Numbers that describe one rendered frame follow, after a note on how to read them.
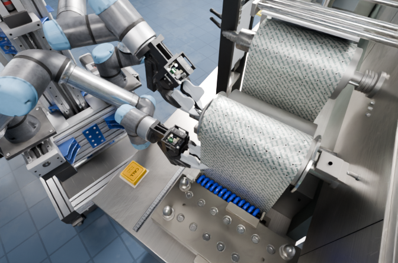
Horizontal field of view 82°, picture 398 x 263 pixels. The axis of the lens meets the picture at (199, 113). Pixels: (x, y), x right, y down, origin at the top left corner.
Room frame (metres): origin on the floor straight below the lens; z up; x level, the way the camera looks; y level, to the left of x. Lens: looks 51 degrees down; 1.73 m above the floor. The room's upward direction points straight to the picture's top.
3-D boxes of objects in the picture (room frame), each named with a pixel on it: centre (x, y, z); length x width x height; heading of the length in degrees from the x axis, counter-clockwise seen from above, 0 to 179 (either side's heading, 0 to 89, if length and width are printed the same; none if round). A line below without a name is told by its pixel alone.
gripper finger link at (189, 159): (0.32, 0.02, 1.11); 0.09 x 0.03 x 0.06; 56
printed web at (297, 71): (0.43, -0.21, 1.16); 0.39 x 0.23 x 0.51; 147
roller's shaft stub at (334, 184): (0.22, -0.28, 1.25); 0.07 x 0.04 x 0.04; 57
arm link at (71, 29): (0.73, 0.40, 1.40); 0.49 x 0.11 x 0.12; 19
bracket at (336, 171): (0.22, -0.28, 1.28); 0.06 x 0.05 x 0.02; 57
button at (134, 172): (0.38, 0.25, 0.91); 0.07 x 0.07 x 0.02; 57
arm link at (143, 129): (0.44, 0.16, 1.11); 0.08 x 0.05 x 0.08; 147
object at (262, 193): (0.27, -0.10, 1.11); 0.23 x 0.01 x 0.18; 57
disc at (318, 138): (0.24, -0.25, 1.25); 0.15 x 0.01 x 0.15; 147
